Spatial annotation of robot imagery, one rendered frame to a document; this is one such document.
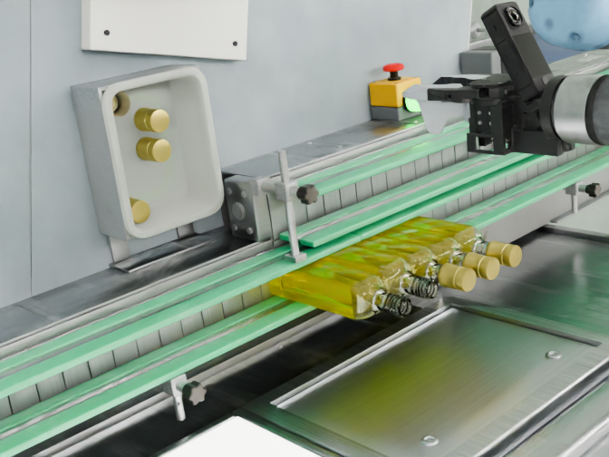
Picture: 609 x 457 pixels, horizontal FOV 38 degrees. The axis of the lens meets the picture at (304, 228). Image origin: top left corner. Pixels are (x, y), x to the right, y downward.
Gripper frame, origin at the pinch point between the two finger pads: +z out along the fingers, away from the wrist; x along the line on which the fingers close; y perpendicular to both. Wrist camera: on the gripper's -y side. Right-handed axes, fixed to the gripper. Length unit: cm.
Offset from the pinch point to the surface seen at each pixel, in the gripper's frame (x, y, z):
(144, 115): -17.7, 2.3, 38.4
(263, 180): -6.2, 14.0, 27.5
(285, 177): -6.4, 12.8, 22.1
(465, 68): 61, 10, 41
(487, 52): 61, 6, 36
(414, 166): 30.5, 21.6, 30.3
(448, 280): 6.6, 29.8, 4.4
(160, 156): -17.3, 8.3, 36.6
